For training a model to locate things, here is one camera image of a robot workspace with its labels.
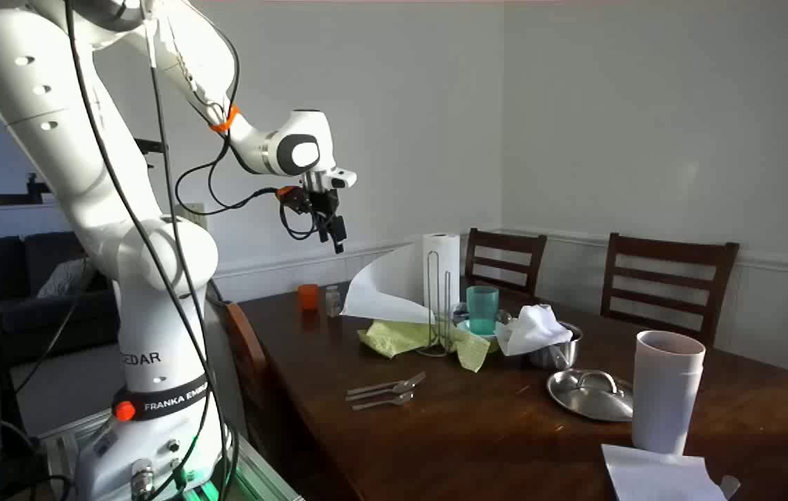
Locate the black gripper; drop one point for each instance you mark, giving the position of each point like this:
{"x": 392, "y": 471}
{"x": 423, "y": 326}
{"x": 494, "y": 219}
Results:
{"x": 320, "y": 194}

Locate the silver teaspoon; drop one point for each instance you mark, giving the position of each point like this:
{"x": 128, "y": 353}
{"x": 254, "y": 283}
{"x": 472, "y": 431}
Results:
{"x": 384, "y": 401}

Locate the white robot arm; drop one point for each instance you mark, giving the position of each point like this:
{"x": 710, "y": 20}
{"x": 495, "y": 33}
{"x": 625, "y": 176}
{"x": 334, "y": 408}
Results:
{"x": 164, "y": 433}

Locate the white paper napkin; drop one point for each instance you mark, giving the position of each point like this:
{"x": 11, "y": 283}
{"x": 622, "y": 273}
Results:
{"x": 658, "y": 476}

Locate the small grey glass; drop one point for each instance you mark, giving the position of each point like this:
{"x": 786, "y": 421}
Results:
{"x": 331, "y": 300}

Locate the orange small cup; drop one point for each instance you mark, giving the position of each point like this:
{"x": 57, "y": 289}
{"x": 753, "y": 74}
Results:
{"x": 307, "y": 297}

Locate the paper towel roll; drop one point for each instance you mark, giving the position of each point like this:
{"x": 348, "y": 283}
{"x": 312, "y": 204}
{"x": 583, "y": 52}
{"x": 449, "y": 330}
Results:
{"x": 410, "y": 286}

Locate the yellow-green cloth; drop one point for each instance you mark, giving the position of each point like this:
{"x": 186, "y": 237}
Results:
{"x": 410, "y": 339}

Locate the wooden chair near robot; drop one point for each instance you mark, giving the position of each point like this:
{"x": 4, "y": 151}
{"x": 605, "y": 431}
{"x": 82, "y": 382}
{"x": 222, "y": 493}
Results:
{"x": 267, "y": 415}

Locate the teal plastic cup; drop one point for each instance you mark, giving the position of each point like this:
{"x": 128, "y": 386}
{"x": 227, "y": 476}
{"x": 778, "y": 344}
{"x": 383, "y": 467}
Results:
{"x": 481, "y": 307}

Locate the silver fork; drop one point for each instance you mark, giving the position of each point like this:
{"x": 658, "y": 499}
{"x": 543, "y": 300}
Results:
{"x": 408, "y": 382}

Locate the silver knife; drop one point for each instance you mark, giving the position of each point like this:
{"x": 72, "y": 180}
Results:
{"x": 356, "y": 393}

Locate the dark wooden chair left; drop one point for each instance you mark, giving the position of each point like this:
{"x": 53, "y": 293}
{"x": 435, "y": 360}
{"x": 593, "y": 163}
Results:
{"x": 504, "y": 259}

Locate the dark wooden chair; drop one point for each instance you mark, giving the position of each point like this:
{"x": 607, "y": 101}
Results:
{"x": 504, "y": 259}
{"x": 667, "y": 286}

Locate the crumpled white paper towel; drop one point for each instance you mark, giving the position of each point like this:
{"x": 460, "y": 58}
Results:
{"x": 530, "y": 330}

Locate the small steel pot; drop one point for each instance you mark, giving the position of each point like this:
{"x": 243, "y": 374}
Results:
{"x": 562, "y": 355}

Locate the dark sofa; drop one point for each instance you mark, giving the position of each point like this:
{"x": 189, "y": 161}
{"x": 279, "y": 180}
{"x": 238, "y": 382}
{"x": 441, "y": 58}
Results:
{"x": 47, "y": 300}

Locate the silver pot lid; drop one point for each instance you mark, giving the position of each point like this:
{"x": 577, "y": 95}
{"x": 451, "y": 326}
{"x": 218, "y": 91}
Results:
{"x": 590, "y": 393}

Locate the white plastic cup stack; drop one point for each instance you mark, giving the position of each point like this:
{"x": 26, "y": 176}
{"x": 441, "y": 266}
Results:
{"x": 662, "y": 387}

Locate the dark wooden chair right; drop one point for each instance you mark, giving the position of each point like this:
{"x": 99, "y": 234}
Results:
{"x": 667, "y": 286}

